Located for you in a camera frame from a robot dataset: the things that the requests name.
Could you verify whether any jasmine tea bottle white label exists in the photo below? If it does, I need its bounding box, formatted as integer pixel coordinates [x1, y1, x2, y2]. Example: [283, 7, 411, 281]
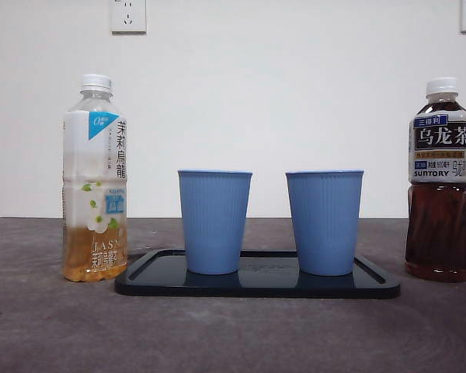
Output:
[61, 73, 128, 284]

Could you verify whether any dark oolong tea bottle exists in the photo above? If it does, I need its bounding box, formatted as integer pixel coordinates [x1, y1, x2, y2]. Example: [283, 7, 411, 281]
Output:
[405, 77, 466, 284]

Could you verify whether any blue ribbed plastic cup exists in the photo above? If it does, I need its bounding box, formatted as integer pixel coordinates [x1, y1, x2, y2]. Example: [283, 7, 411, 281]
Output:
[177, 169, 254, 275]
[285, 169, 365, 277]

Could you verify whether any dark rectangular tray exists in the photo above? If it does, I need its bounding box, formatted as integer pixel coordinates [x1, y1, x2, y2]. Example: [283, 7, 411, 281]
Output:
[113, 249, 402, 299]

